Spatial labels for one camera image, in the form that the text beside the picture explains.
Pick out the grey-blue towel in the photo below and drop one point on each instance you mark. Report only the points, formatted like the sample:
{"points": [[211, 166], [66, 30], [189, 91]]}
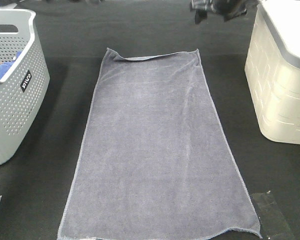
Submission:
{"points": [[154, 161]]}

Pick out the blue towel in basket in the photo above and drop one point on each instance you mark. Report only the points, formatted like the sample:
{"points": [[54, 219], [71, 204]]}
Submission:
{"points": [[5, 66]]}

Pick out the grey perforated laundry basket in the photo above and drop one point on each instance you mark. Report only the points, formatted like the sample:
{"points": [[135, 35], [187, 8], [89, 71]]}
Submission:
{"points": [[23, 87]]}

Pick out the dark clothing at far edge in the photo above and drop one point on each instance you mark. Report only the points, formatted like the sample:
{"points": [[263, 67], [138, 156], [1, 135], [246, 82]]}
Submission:
{"points": [[228, 9]]}

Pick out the white lidded storage bin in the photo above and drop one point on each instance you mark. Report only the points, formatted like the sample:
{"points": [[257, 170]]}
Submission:
{"points": [[273, 69]]}

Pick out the black fabric table mat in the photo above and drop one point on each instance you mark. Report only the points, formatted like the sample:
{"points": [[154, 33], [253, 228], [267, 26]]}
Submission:
{"points": [[35, 183]]}

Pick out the clear tape strip right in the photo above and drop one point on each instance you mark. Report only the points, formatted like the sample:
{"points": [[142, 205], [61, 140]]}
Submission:
{"points": [[273, 223]]}

